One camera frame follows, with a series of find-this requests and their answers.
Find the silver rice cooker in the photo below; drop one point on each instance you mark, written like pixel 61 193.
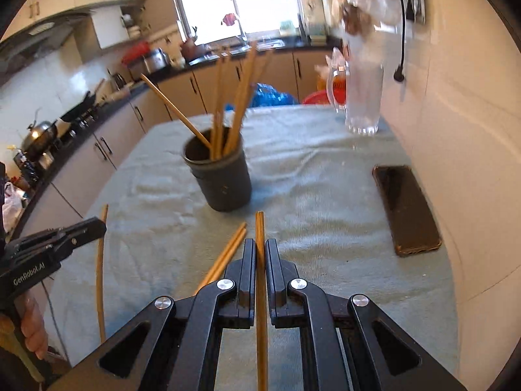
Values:
pixel 149 63

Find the blue plastic bag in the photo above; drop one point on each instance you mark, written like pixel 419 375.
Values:
pixel 264 95

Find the wooden chopstick five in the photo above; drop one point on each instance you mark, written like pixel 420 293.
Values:
pixel 203 282

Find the red plastic basin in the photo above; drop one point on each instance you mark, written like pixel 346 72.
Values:
pixel 320 97

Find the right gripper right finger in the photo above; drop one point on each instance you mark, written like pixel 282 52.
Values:
pixel 347 343

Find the wooden chopstick four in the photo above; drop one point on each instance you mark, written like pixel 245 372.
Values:
pixel 261 64

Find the wooden chopstick two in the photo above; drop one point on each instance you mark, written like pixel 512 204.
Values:
pixel 179 114

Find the wooden chopstick eight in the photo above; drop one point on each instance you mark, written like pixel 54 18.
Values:
pixel 99 289

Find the wooden chopstick seven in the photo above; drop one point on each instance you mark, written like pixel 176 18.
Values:
pixel 261 321

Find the wooden chopstick six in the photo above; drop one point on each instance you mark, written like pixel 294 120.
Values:
pixel 227 256

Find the clear glass mug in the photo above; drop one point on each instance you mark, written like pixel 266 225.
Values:
pixel 363 92

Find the wooden chopstick one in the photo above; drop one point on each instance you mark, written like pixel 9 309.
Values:
pixel 216 133

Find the grey-blue table cloth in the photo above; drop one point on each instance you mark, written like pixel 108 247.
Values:
pixel 312 180

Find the range hood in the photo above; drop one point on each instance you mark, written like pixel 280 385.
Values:
pixel 35 42

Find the kitchen window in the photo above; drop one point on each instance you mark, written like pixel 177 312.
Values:
pixel 214 20

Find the wooden chopstick three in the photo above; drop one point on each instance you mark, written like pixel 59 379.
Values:
pixel 241 101

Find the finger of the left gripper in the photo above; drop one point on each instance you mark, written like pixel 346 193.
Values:
pixel 83 233

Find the person left hand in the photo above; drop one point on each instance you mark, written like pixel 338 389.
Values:
pixel 32 327

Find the black smartphone brown case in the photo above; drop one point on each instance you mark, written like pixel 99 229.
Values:
pixel 410 220

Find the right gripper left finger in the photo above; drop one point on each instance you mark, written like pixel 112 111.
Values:
pixel 172 344

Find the steel kettle pot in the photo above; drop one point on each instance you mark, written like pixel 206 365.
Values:
pixel 39 138

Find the sink faucet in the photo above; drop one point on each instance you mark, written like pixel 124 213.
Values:
pixel 242 36

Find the black power cable plug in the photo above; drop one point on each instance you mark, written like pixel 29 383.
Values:
pixel 398 74

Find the dark grey utensil holder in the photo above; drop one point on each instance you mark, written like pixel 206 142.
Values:
pixel 225 184

